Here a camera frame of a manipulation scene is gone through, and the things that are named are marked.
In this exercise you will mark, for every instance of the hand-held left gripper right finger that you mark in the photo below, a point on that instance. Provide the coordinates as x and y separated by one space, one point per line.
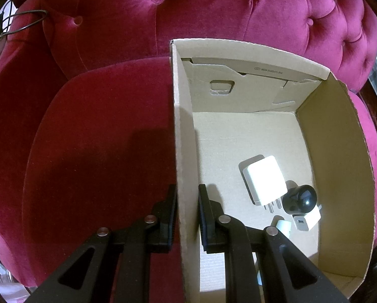
203 214

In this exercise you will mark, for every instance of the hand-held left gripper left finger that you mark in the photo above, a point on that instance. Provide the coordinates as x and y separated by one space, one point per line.
174 214

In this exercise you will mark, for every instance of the large white charger plug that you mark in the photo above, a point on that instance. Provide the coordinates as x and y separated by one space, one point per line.
264 180

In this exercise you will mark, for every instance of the small white cylinder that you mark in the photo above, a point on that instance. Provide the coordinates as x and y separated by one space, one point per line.
282 225

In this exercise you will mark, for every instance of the cardboard box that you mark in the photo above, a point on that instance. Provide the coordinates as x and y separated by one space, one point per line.
238 139

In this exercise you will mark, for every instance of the black round camera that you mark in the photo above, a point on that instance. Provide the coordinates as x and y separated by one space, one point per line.
300 200

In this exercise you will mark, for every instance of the small white charger cube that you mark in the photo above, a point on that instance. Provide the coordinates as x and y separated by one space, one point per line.
308 219

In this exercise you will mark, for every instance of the pink velvet tufted armchair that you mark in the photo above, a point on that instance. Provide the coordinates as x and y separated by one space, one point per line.
106 126

